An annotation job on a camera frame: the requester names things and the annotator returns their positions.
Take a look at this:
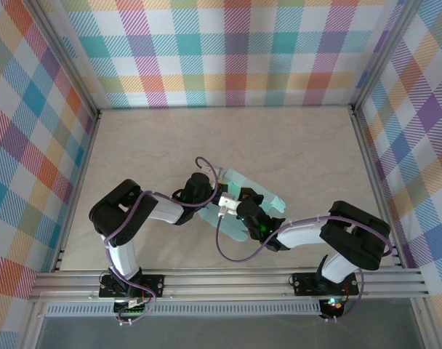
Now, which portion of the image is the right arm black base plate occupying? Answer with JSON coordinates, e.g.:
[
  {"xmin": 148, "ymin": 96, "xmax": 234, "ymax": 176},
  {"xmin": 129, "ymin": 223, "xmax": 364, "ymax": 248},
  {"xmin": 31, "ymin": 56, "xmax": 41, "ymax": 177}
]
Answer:
[{"xmin": 292, "ymin": 270, "xmax": 359, "ymax": 296}]

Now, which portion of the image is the aluminium frame post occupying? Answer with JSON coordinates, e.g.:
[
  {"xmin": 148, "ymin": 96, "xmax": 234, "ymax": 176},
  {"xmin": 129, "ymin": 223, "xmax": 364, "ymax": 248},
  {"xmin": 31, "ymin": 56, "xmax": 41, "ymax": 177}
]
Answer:
[
  {"xmin": 31, "ymin": 0, "xmax": 103, "ymax": 121},
  {"xmin": 350, "ymin": 0, "xmax": 425, "ymax": 114}
]

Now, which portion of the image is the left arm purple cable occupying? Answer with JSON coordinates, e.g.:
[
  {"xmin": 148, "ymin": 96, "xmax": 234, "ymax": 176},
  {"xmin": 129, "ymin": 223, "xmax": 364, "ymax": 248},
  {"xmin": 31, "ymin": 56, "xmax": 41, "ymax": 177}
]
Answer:
[{"xmin": 103, "ymin": 156, "xmax": 225, "ymax": 326}]

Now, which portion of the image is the light teal paper box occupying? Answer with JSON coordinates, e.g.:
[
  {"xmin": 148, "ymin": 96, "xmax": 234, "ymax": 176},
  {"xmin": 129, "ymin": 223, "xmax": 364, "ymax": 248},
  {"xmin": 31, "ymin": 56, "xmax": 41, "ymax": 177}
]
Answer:
[{"xmin": 197, "ymin": 167, "xmax": 287, "ymax": 244}]

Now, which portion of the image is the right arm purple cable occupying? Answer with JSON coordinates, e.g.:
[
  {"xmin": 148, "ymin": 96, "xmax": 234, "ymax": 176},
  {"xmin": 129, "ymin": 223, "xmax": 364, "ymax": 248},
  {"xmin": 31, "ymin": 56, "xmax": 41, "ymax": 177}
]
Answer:
[{"xmin": 215, "ymin": 209, "xmax": 393, "ymax": 323}]

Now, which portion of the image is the aluminium table side rail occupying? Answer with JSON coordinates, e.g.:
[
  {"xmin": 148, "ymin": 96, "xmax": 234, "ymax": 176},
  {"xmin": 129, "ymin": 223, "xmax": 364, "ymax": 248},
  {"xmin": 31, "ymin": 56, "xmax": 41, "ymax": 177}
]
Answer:
[
  {"xmin": 349, "ymin": 105, "xmax": 406, "ymax": 269},
  {"xmin": 50, "ymin": 108, "xmax": 103, "ymax": 273}
]

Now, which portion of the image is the perforated grey cable duct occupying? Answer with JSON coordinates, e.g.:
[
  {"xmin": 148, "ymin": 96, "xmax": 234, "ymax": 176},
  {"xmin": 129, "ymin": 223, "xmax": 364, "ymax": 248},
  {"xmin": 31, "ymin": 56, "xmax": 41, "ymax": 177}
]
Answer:
[{"xmin": 46, "ymin": 304, "xmax": 322, "ymax": 317}]

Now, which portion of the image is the wide aluminium base rail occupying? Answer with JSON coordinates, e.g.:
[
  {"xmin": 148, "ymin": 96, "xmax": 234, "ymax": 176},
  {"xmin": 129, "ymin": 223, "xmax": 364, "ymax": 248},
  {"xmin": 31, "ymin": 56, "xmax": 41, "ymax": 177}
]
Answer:
[{"xmin": 28, "ymin": 268, "xmax": 431, "ymax": 302}]

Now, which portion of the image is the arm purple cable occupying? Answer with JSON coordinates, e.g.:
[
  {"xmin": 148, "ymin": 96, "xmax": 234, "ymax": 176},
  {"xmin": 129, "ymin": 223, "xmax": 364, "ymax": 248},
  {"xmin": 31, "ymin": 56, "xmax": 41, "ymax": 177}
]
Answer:
[
  {"xmin": 103, "ymin": 156, "xmax": 225, "ymax": 326},
  {"xmin": 215, "ymin": 209, "xmax": 393, "ymax": 323}
]

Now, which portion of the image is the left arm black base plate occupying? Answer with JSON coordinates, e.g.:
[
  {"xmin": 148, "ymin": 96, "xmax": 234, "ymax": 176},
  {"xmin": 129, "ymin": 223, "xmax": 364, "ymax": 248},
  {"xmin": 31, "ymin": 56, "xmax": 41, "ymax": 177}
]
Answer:
[{"xmin": 98, "ymin": 274, "xmax": 166, "ymax": 300}]

